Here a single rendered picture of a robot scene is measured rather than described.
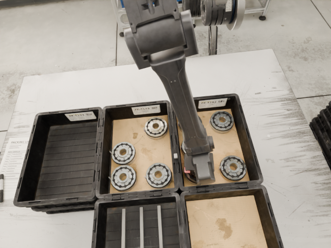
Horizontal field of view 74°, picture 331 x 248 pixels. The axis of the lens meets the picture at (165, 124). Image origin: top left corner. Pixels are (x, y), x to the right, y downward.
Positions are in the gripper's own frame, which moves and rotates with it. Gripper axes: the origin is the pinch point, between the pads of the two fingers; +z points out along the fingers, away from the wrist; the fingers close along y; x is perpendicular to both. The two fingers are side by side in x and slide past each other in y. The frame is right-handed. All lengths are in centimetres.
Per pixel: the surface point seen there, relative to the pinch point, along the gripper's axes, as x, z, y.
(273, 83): 56, 18, 47
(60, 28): 209, 87, -155
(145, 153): 8.5, 4.0, -22.2
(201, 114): 27.9, 4.2, 3.5
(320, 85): 109, 88, 126
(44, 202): -14, -6, -55
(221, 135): 16.7, 4.2, 11.7
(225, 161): 3.5, 1.3, 11.3
